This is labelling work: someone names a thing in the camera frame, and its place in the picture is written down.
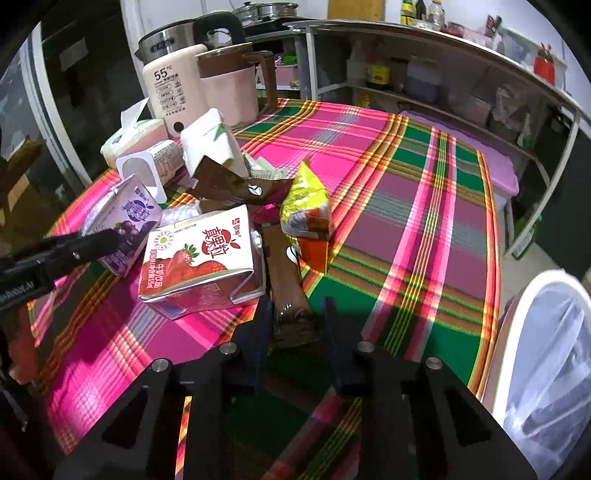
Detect pink storage box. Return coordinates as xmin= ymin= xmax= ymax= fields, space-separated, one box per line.
xmin=397 ymin=110 xmax=520 ymax=199

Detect person's left hand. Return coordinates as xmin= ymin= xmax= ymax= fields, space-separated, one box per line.
xmin=4 ymin=314 xmax=42 ymax=384

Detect brown flattened carton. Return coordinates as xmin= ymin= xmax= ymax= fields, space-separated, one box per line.
xmin=187 ymin=154 xmax=296 ymax=206

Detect purple milk carton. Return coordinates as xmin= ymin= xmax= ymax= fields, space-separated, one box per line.
xmin=82 ymin=174 xmax=163 ymax=278

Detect white striped wrapper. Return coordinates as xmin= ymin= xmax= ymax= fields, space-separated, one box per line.
xmin=245 ymin=154 xmax=289 ymax=181

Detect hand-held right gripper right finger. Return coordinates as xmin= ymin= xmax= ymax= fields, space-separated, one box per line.
xmin=322 ymin=296 xmax=539 ymax=480

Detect yellow snack bag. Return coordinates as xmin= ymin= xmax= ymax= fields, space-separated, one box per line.
xmin=279 ymin=159 xmax=334 ymax=275

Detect beige electric kettle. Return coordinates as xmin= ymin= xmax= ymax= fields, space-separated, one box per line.
xmin=135 ymin=11 xmax=245 ymax=138

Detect pink jug with brown handle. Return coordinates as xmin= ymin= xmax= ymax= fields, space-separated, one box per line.
xmin=195 ymin=41 xmax=280 ymax=130

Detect clear plastic container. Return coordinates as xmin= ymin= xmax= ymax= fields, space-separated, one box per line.
xmin=501 ymin=25 xmax=568 ymax=77

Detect green plastic bottle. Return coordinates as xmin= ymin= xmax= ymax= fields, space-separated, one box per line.
xmin=510 ymin=222 xmax=541 ymax=259

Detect yellow label dark bottle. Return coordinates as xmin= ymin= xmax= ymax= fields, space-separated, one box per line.
xmin=367 ymin=58 xmax=393 ymax=90

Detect small pink box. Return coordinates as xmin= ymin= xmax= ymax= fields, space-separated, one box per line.
xmin=462 ymin=25 xmax=497 ymax=49

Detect plaid tablecloth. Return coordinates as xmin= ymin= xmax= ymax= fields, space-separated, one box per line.
xmin=28 ymin=98 xmax=502 ymax=480

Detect grey kitchen shelf unit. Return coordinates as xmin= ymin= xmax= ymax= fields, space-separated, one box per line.
xmin=281 ymin=18 xmax=583 ymax=259

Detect large purple plastic jug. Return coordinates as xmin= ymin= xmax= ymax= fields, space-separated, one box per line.
xmin=406 ymin=55 xmax=444 ymax=104

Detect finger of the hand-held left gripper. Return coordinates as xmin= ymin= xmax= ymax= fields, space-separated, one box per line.
xmin=9 ymin=228 xmax=122 ymax=280

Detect white plastic bottle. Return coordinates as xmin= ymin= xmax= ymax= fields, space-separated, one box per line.
xmin=346 ymin=41 xmax=368 ymax=86

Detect pink basket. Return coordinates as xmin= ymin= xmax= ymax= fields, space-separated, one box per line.
xmin=256 ymin=53 xmax=301 ymax=90

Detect white yogurt cup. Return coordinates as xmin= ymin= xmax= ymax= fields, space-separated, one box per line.
xmin=115 ymin=140 xmax=183 ymax=204

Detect plastic bags on shelf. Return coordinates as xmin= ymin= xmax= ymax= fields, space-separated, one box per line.
xmin=489 ymin=85 xmax=536 ymax=144

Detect wooden cutting board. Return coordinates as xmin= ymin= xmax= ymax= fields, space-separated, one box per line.
xmin=327 ymin=0 xmax=386 ymax=21

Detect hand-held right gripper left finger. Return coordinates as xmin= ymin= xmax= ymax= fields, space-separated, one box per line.
xmin=53 ymin=298 xmax=278 ymax=480

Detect black gas stove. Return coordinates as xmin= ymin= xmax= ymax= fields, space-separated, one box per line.
xmin=242 ymin=18 xmax=306 ymax=43

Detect white carton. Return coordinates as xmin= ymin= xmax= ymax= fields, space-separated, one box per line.
xmin=180 ymin=108 xmax=250 ymax=178

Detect red strawberry milk carton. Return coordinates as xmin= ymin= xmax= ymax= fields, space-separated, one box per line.
xmin=137 ymin=210 xmax=266 ymax=320

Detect translucent bin liner bag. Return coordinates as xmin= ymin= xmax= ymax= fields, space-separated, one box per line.
xmin=503 ymin=286 xmax=591 ymax=467

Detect white trash bin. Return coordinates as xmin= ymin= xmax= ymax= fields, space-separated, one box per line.
xmin=489 ymin=270 xmax=591 ymax=480

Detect white tissue pack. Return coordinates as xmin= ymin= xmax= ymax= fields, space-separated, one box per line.
xmin=100 ymin=98 xmax=167 ymax=169

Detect red tomato-shaped container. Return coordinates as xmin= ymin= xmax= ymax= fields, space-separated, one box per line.
xmin=533 ymin=42 xmax=556 ymax=85

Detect clear plastic wrap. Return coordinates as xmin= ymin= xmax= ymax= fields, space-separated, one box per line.
xmin=159 ymin=205 xmax=202 ymax=228

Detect brown bar wrapper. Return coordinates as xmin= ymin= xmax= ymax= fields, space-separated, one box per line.
xmin=261 ymin=224 xmax=321 ymax=349

